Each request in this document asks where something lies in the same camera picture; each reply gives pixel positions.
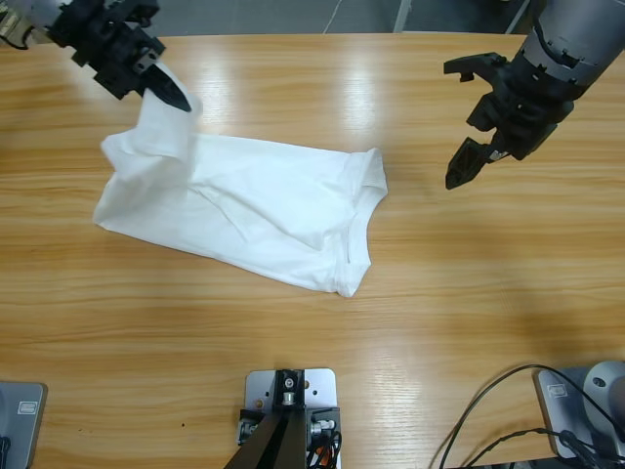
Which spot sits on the white upright metal leg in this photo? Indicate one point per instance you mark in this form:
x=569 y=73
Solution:
x=404 y=13

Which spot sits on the white mounting plate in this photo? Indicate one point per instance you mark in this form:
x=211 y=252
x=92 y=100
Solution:
x=322 y=383

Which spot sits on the dark camera post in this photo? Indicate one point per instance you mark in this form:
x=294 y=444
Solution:
x=278 y=449

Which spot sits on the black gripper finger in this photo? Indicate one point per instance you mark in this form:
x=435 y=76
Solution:
x=173 y=88
x=163 y=98
x=466 y=166

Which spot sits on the white T-shirt black logo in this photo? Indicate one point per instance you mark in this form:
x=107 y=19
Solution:
x=244 y=210

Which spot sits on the wooden pallet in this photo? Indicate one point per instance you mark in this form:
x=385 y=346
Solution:
x=10 y=24

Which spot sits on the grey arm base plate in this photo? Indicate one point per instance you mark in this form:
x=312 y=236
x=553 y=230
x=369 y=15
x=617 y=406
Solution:
x=554 y=415
x=22 y=430

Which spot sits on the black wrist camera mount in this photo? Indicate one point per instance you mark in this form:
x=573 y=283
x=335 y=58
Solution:
x=476 y=63
x=137 y=9

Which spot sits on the black corner bracket silver knob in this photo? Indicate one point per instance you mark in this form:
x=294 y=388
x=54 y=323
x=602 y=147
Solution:
x=322 y=422
x=246 y=430

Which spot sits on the white slanted metal leg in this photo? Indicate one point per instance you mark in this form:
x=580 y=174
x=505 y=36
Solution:
x=516 y=17

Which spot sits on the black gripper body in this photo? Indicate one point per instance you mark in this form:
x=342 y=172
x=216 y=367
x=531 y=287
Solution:
x=527 y=112
x=107 y=54

